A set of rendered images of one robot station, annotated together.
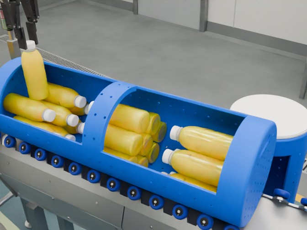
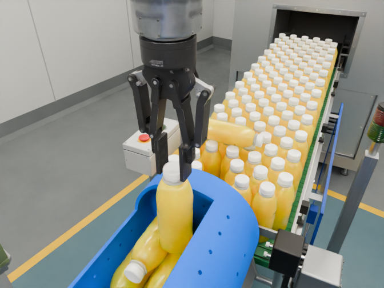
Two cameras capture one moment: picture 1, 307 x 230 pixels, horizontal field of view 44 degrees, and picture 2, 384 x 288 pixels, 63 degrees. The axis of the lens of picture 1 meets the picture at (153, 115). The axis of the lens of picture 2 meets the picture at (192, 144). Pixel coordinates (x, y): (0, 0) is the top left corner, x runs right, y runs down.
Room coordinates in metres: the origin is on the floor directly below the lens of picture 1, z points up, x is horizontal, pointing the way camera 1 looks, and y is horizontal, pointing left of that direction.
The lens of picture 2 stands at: (1.13, -0.03, 1.65)
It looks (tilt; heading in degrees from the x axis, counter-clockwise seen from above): 35 degrees down; 84
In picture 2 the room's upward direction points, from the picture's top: straight up
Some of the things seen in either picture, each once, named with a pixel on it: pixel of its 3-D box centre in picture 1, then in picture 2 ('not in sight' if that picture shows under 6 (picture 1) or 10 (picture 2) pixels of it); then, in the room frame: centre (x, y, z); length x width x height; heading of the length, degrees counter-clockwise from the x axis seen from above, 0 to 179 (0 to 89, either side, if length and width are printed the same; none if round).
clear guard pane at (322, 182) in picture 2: not in sight; (319, 191); (1.79, 0.92, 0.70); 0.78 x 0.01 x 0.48; 59
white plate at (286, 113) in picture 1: (270, 114); not in sight; (1.12, -0.41, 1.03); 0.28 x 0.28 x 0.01
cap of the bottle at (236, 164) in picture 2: not in sight; (236, 164); (1.33, 0.67, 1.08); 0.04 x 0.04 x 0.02
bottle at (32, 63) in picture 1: (34, 72); (175, 210); (1.14, 0.38, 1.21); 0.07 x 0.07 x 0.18
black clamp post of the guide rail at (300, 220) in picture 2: not in sight; (303, 212); (1.53, 0.60, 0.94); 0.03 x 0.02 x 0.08; 59
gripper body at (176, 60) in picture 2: not in sight; (169, 67); (1.14, 0.39, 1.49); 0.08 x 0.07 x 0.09; 149
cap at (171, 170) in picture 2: (29, 44); (174, 171); (1.14, 0.38, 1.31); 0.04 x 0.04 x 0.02
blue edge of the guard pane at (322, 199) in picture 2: not in sight; (315, 190); (1.77, 0.93, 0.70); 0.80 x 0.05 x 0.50; 59
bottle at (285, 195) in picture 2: not in sight; (280, 203); (1.45, 0.59, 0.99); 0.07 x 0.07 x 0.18
